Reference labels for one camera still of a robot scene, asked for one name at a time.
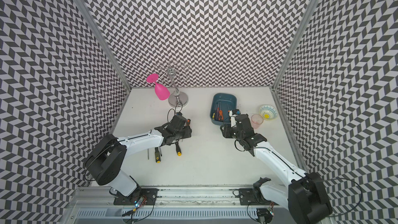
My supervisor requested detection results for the black yellow grip screwdriver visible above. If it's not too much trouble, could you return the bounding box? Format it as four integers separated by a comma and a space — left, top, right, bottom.
211, 103, 217, 120

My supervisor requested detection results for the blue transparent handle screwdriver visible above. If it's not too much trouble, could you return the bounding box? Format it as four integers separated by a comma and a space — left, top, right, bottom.
215, 101, 220, 120

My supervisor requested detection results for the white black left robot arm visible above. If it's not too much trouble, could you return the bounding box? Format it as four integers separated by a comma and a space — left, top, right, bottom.
84, 113, 192, 197

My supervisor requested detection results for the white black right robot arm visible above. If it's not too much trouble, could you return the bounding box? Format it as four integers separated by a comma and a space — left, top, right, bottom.
220, 110, 333, 224

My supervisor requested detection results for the black yellow tip screwdriver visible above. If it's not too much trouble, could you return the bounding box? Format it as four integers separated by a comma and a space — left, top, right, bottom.
175, 142, 182, 156

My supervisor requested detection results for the black yellow small screwdriver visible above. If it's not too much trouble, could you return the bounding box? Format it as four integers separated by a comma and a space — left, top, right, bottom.
154, 147, 161, 163

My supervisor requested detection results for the teal plastic storage box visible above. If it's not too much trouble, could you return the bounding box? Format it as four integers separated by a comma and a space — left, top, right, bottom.
210, 93, 237, 125

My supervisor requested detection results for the pink transparent plastic cup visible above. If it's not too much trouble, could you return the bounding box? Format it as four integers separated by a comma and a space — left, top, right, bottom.
250, 114, 264, 129

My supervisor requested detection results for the patterned ceramic bowl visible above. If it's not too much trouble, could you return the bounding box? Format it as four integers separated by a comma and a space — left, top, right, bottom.
259, 104, 279, 120

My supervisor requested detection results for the pink plastic wine glass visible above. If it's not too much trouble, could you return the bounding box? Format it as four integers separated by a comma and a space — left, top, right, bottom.
146, 74, 170, 101

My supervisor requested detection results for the chrome glass holder stand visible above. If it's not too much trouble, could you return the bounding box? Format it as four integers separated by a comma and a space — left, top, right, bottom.
155, 60, 189, 110

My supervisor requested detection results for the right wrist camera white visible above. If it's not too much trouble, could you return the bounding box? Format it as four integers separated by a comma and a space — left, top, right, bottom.
229, 109, 240, 127

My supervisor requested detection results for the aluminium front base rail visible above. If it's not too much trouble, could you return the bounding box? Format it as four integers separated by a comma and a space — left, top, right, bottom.
60, 186, 291, 224

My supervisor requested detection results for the aluminium right corner post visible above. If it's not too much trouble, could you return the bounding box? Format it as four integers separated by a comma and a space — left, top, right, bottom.
272, 0, 320, 91

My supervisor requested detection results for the aluminium corner post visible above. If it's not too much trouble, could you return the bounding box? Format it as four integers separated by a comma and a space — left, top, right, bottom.
73, 0, 131, 92
272, 0, 320, 91

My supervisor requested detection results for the aluminium left corner post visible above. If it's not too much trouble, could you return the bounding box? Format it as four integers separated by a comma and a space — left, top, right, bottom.
73, 0, 131, 92

